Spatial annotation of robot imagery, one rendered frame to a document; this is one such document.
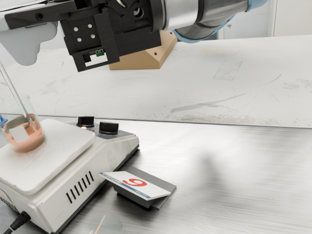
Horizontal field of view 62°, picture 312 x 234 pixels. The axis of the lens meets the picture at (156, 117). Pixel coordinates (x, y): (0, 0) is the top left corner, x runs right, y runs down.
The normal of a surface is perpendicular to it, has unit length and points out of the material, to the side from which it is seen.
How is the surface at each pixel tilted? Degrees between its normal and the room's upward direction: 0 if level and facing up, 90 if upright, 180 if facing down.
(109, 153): 90
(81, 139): 0
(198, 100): 0
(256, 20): 90
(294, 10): 90
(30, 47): 90
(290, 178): 0
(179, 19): 119
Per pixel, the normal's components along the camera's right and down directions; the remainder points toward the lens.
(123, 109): -0.15, -0.82
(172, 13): 0.31, 0.70
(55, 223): 0.84, 0.19
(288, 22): -0.29, 0.57
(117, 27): 0.29, 0.50
